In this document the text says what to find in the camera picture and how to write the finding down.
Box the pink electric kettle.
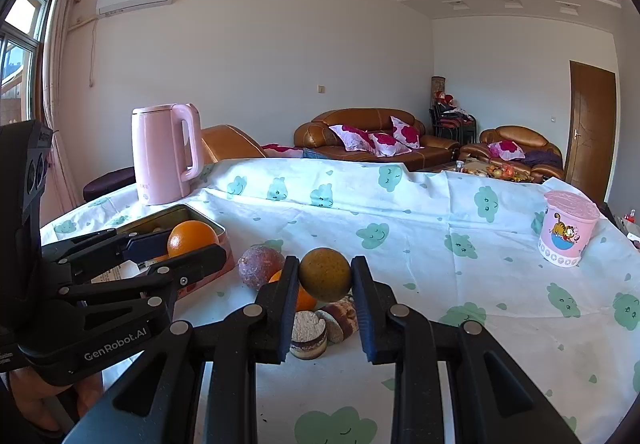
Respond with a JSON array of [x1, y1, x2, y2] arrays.
[[131, 103, 205, 206]]

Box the purple blanket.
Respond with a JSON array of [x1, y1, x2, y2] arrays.
[[522, 150, 563, 170]]

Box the pink tin box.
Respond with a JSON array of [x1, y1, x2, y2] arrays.
[[90, 203, 236, 300]]

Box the paper leaflet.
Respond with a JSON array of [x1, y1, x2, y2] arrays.
[[92, 264, 143, 285]]

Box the brown leather sofa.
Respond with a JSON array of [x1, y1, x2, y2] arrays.
[[293, 108, 461, 172]]

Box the brown leather armchair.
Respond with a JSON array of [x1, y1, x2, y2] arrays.
[[460, 125, 566, 184]]

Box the white pillow red flowers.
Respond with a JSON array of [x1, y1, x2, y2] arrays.
[[327, 124, 376, 152], [367, 131, 412, 157], [487, 140, 526, 161], [390, 115, 426, 149]]

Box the coffee table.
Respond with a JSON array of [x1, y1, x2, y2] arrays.
[[425, 157, 548, 185]]

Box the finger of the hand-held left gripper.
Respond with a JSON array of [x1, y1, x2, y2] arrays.
[[57, 244, 242, 320], [42, 228, 173, 282]]

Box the pink cartoon cup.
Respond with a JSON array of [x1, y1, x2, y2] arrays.
[[538, 190, 601, 268]]

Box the person's left hand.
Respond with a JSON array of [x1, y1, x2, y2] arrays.
[[7, 364, 106, 432]]

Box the red floral blanket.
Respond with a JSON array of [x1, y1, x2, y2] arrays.
[[260, 143, 306, 157]]

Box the pink curtain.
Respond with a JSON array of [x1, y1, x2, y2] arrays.
[[40, 0, 88, 205]]

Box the cloud print tablecloth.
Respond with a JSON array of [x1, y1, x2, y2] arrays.
[[40, 157, 640, 444]]

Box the dark round stool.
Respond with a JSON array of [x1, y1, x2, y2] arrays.
[[82, 167, 138, 203]]

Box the purple passion fruit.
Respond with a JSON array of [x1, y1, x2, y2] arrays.
[[236, 245, 286, 290]]

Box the window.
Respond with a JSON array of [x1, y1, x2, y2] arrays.
[[0, 0, 53, 125]]

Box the brown striped fruit half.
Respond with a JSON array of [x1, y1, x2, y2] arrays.
[[316, 297, 358, 344]]

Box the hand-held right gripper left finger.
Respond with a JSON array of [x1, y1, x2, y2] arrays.
[[62, 254, 301, 444]]

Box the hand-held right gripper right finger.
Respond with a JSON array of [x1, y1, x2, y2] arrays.
[[350, 255, 583, 444]]

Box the brown wooden door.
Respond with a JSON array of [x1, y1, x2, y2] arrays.
[[565, 60, 618, 205]]

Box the yellow-brown passion fruit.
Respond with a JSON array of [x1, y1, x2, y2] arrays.
[[299, 247, 352, 303]]

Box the stacked dark chairs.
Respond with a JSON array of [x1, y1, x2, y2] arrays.
[[429, 102, 478, 145]]

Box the brown leather lounge seat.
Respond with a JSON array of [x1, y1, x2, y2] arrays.
[[200, 124, 268, 165]]

